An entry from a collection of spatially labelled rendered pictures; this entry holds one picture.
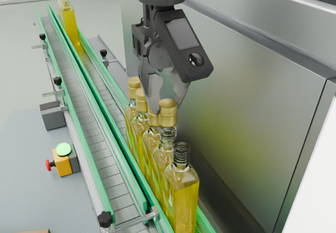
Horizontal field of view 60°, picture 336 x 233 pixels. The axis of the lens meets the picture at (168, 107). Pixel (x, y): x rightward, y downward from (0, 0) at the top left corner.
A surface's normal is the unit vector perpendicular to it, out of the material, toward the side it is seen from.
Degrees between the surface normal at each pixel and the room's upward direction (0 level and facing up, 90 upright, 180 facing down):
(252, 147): 90
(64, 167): 90
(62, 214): 0
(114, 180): 0
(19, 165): 0
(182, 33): 33
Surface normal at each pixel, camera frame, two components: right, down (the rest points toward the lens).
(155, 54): 0.43, 0.51
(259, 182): -0.90, 0.25
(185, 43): 0.26, -0.43
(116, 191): 0.00, -0.82
